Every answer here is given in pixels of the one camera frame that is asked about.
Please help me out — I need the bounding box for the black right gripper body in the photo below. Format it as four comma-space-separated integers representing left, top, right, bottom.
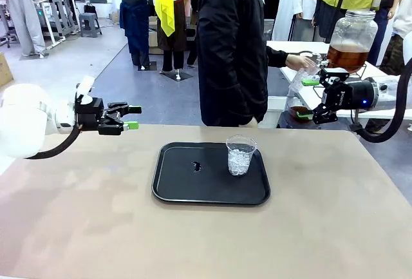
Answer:
332, 79, 378, 111

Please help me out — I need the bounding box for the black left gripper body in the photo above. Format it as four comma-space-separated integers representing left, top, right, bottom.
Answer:
74, 97, 106, 130

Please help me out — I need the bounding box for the tall clear iced cup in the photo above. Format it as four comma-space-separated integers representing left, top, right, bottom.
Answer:
287, 65, 320, 119

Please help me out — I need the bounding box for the short clear iced cup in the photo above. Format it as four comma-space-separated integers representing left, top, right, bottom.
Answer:
225, 135, 258, 177

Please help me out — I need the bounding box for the person's left forearm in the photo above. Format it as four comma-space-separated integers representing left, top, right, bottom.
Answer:
266, 46, 290, 69

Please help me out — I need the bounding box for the person's left hand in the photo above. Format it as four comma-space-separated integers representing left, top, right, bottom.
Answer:
285, 53, 318, 72

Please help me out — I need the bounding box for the white side table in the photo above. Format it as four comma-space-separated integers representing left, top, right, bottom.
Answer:
265, 41, 412, 119

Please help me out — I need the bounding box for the glass tea dispenser jar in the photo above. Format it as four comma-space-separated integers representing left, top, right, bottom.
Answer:
325, 10, 379, 74

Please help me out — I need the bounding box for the white plastic bin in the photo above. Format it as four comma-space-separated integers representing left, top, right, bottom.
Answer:
257, 96, 288, 130

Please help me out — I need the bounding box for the small cardboard box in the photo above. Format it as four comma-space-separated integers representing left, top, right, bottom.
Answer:
147, 16, 160, 56

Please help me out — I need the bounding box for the white hanging coat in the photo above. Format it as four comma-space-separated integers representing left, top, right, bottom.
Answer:
272, 0, 323, 43

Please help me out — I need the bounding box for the grey plastic stool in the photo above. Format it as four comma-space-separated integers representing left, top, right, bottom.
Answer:
79, 12, 103, 39

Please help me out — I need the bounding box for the black cabinet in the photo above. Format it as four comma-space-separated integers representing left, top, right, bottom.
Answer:
263, 0, 285, 40

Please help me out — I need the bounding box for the mannequin in navy skirt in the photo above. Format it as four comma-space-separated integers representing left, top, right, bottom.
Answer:
112, 0, 153, 72

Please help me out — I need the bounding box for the large cardboard box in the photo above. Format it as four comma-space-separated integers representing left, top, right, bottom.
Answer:
0, 52, 15, 88

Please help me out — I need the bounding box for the person in camouflage trousers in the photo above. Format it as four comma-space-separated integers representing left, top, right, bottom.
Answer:
381, 0, 412, 77

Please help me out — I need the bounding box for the person in black hoodie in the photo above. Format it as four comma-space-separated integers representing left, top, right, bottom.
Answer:
194, 0, 270, 128

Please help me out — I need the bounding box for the metal workbench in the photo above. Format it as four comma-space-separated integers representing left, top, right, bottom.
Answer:
31, 0, 82, 42

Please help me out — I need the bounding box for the mannequin in grey trousers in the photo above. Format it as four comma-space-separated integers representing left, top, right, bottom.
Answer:
0, 0, 48, 58

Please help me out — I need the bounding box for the black plastic serving tray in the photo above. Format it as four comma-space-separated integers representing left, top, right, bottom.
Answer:
151, 141, 271, 207

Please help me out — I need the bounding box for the mannequin with yellow scarf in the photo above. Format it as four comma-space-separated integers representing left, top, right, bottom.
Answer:
150, 0, 202, 82

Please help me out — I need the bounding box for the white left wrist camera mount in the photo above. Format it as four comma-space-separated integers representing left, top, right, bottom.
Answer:
75, 75, 96, 104

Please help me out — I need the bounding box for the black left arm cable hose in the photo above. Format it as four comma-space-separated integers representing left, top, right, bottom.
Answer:
24, 124, 82, 160

